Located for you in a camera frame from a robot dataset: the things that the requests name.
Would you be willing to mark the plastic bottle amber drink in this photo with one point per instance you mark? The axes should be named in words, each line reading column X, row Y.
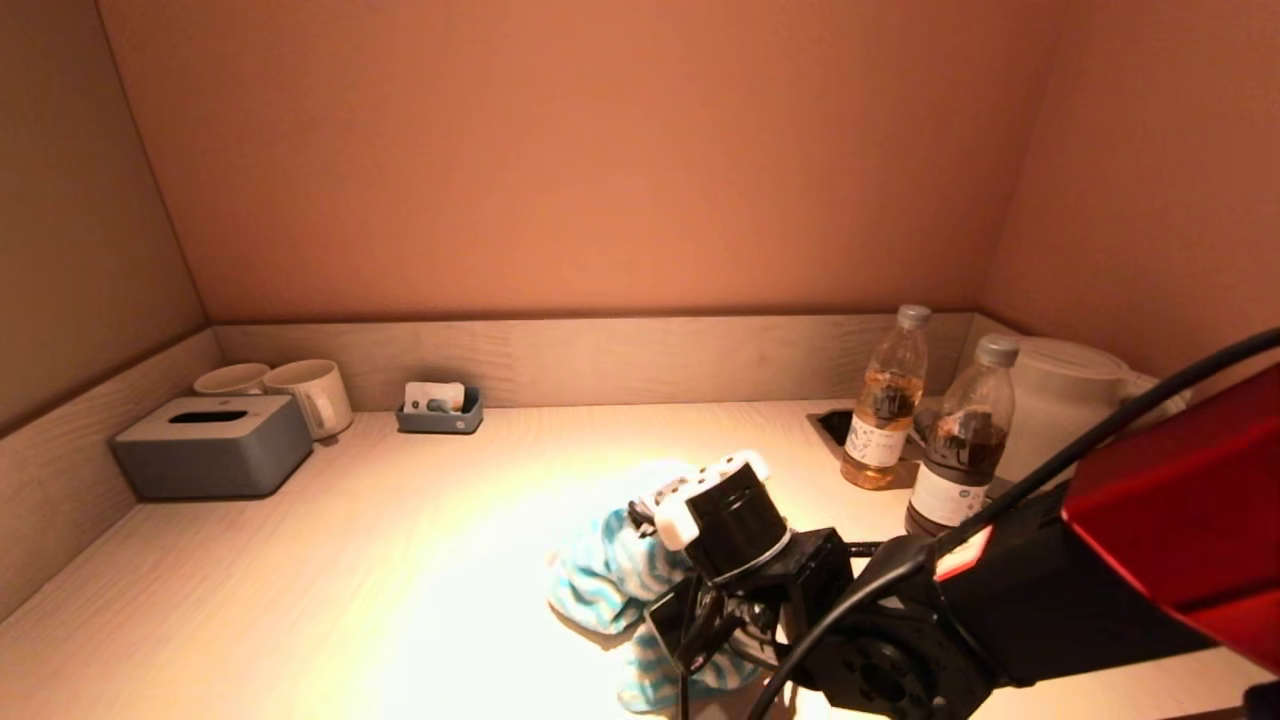
column 880, row 440

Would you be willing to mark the small grey tray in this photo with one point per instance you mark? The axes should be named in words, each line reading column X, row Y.
column 438, row 424

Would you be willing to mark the blue white striped cloth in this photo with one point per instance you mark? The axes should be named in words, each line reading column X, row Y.
column 600, row 580

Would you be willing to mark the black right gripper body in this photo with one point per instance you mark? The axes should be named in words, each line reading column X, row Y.
column 790, row 590

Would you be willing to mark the white ceramic mug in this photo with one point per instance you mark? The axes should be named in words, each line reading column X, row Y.
column 230, row 380
column 310, row 395

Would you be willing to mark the white electric kettle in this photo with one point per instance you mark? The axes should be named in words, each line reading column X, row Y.
column 1060, row 395

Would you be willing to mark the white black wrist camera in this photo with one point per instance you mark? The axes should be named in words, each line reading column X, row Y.
column 730, row 520

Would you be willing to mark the red black right robot arm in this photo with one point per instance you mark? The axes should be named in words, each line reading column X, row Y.
column 1150, row 510

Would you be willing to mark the plastic bottle dark drink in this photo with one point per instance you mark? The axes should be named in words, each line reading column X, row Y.
column 950, row 490

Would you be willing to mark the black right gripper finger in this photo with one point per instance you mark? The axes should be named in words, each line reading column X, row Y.
column 680, row 625
column 645, row 515

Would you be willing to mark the white sachet packet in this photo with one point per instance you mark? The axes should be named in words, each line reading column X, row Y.
column 430, row 393

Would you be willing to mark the grey tissue box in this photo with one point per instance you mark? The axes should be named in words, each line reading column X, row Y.
column 215, row 455

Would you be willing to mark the recessed dark socket panel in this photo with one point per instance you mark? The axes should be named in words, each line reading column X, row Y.
column 830, row 425

